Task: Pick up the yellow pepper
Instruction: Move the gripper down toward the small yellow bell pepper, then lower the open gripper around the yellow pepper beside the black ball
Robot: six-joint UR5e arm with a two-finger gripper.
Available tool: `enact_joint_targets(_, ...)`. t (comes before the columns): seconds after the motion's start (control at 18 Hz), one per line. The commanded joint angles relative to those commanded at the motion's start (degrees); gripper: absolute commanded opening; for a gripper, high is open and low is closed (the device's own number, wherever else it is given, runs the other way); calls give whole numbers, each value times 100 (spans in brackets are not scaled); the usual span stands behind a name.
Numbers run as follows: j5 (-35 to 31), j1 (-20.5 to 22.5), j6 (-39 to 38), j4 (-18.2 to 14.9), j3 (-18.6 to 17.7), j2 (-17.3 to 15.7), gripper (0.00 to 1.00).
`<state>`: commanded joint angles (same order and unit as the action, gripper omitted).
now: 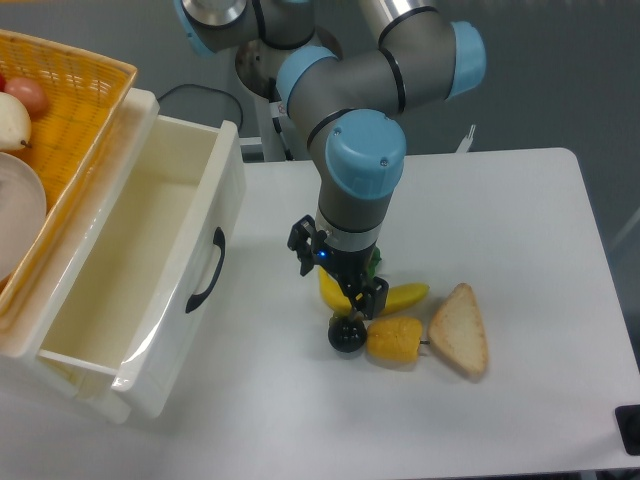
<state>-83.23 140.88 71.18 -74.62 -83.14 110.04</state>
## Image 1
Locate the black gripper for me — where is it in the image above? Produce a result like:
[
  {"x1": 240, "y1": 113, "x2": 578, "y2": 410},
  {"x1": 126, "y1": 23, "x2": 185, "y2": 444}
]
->
[{"x1": 287, "y1": 215, "x2": 389, "y2": 320}]

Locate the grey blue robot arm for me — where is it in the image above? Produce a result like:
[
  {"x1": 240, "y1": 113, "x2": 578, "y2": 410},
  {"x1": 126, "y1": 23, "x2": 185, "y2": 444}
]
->
[{"x1": 174, "y1": 1, "x2": 487, "y2": 319}]

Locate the yellow bell pepper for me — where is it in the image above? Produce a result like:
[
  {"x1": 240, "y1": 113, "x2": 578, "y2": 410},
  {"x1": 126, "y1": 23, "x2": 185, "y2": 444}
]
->
[{"x1": 366, "y1": 316, "x2": 430, "y2": 363}]

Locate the green vegetable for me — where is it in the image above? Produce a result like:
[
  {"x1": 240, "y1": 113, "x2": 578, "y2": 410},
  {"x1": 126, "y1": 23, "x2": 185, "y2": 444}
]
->
[{"x1": 367, "y1": 246, "x2": 382, "y2": 278}]

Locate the yellow banana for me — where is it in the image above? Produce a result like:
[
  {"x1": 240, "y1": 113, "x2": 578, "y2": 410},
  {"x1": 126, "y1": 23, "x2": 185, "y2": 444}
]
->
[{"x1": 318, "y1": 269, "x2": 429, "y2": 318}]

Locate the black round fruit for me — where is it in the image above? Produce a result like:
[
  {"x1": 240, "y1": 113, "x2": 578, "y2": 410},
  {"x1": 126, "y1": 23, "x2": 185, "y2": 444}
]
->
[{"x1": 327, "y1": 316, "x2": 367, "y2": 353}]

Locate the toast bread slice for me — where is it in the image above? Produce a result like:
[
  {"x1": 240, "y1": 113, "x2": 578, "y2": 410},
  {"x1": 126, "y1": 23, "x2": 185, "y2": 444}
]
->
[{"x1": 427, "y1": 283, "x2": 489, "y2": 377}]

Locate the white clip on floor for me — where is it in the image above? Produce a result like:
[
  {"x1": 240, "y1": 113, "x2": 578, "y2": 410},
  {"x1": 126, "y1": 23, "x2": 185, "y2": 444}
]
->
[{"x1": 456, "y1": 124, "x2": 476, "y2": 154}]

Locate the white plastic drawer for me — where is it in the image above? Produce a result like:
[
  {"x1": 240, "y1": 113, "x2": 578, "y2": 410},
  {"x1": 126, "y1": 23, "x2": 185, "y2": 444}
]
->
[{"x1": 43, "y1": 116, "x2": 245, "y2": 418}]

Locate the yellow woven basket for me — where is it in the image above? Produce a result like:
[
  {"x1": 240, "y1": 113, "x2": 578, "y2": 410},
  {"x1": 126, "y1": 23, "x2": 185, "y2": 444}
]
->
[{"x1": 1, "y1": 30, "x2": 137, "y2": 313}]

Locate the white drawer cabinet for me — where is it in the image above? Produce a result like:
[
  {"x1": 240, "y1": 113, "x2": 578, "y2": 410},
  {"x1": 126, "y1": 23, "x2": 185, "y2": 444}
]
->
[{"x1": 1, "y1": 88, "x2": 159, "y2": 423}]

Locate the black table corner device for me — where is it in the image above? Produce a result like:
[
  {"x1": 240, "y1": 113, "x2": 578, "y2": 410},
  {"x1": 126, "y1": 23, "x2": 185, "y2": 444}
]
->
[{"x1": 614, "y1": 404, "x2": 640, "y2": 456}]

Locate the white plate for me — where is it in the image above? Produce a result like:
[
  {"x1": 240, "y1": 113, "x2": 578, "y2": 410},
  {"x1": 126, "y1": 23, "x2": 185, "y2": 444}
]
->
[{"x1": 1, "y1": 153, "x2": 47, "y2": 282}]

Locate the white pear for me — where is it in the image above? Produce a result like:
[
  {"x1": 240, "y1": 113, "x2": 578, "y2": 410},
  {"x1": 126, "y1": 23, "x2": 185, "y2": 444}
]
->
[{"x1": 0, "y1": 92, "x2": 32, "y2": 151}]

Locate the red apple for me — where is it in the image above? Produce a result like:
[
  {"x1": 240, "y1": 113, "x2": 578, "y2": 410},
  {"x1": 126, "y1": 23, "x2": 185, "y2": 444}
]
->
[{"x1": 4, "y1": 77, "x2": 49, "y2": 115}]

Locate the black drawer handle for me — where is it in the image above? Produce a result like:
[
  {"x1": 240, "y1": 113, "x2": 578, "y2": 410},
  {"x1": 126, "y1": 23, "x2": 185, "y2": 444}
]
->
[{"x1": 185, "y1": 227, "x2": 226, "y2": 315}]

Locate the black cable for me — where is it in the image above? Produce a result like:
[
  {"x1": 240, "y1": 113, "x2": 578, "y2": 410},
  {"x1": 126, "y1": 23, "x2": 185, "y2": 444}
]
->
[{"x1": 155, "y1": 83, "x2": 245, "y2": 132}]

